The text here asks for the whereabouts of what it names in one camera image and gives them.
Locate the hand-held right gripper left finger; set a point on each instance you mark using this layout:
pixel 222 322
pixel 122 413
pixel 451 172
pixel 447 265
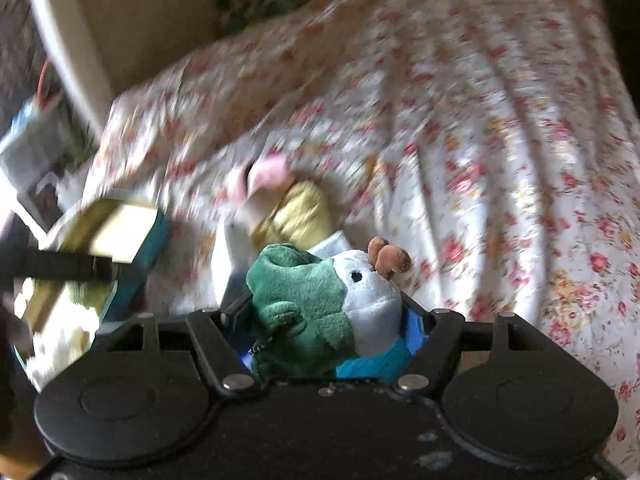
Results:
pixel 220 355

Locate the white planter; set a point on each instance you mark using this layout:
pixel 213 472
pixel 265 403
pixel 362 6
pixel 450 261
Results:
pixel 40 160

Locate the yellow plush toy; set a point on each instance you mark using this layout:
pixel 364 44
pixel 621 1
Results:
pixel 300 215

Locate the floral bedsheet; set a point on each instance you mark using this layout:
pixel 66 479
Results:
pixel 475 110

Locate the pink cloth bundle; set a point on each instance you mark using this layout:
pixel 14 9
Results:
pixel 265 172

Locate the gold metal tray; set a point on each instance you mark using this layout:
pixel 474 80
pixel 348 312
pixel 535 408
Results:
pixel 140 285

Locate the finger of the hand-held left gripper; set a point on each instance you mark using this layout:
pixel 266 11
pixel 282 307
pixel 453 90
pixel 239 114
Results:
pixel 55 266

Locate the green and white plush toy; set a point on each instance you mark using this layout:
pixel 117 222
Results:
pixel 300 300

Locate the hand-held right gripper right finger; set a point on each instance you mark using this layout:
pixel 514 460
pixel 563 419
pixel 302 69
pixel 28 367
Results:
pixel 410 332

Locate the round glass side table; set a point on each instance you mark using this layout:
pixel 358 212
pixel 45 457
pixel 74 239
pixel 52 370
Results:
pixel 65 35

